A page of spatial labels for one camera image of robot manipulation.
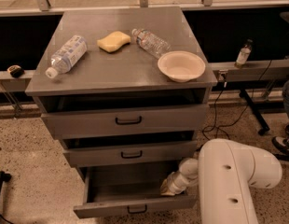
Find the clear plastic water bottle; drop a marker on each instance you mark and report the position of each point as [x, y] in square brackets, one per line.
[150, 42]

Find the labelled plastic water bottle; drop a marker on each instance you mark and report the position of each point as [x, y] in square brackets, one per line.
[66, 57]

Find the grey middle drawer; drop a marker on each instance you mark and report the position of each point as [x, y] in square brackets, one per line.
[128, 154]

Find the yellow sponge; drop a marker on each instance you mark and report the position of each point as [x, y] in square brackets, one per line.
[113, 41]

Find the black tape measure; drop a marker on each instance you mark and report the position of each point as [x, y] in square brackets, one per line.
[15, 71]

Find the small bottle on ledge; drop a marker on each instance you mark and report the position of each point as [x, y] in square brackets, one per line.
[244, 53]

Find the black and white shoe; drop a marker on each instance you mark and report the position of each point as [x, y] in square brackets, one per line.
[282, 144]

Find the grey drawer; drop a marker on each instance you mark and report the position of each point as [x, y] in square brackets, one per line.
[129, 189]
[125, 121]
[128, 154]

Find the grey bottom drawer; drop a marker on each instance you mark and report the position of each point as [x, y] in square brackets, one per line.
[129, 189]

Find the grey top drawer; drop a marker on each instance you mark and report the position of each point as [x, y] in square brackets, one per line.
[125, 121]

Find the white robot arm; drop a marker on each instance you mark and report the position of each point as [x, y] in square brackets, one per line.
[225, 171]

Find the black chair base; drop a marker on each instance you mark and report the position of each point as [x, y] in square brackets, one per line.
[263, 124]

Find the white paper bowl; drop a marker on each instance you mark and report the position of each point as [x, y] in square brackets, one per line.
[181, 66]

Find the grey drawer cabinet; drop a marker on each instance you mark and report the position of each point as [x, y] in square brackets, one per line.
[128, 78]

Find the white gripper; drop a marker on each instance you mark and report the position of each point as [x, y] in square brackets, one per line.
[174, 184]

